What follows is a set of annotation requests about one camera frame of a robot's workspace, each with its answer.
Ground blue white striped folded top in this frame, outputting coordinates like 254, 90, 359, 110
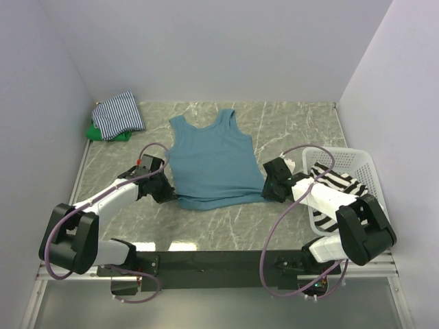
91, 90, 145, 141

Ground green folded top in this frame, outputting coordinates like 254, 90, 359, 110
84, 119, 132, 142

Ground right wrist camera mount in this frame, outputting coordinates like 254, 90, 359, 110
280, 154, 296, 173

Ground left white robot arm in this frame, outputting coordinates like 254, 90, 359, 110
38, 154, 177, 276

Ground black base crossbar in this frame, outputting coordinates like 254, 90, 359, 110
137, 250, 310, 289

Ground white plastic laundry basket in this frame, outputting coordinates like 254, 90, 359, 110
300, 146, 393, 240

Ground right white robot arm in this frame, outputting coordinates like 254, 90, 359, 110
263, 157, 397, 273

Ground black white striped top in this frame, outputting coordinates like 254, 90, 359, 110
312, 171, 368, 233

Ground teal blue tank top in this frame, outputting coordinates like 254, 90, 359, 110
169, 109, 266, 211

